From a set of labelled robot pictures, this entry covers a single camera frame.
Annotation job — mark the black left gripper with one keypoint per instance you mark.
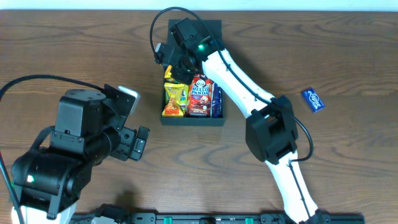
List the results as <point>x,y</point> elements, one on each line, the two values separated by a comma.
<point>131,143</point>

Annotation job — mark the green Pretz snack box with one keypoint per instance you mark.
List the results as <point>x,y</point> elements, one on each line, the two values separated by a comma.
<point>183,99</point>

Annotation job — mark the red Hello Panda box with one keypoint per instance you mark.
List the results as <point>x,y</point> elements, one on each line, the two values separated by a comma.
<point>199,99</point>

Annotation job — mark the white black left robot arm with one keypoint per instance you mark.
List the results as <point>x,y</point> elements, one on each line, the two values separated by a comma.
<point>49,177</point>

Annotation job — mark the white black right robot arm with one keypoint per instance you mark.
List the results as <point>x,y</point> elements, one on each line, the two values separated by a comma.
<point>271,126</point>

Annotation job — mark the small yellow snack packet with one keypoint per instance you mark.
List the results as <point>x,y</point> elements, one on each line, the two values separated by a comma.
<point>168,75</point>

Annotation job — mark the long yellow orange snack packet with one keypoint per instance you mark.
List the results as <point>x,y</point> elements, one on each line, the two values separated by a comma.
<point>173,106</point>

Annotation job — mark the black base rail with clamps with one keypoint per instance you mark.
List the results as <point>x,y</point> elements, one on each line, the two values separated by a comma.
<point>107,214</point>

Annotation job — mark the blue Eclipse mint tin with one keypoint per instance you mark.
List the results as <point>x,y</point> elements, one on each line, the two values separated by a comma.
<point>313,100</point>

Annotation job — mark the black gift box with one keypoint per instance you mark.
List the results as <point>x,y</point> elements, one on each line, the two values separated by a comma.
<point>216,27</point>

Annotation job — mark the blue Dairy Milk chocolate bar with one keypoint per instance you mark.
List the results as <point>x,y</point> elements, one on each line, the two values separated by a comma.
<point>216,101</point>

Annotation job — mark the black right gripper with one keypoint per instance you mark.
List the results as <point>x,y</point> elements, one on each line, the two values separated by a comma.
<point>179,72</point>

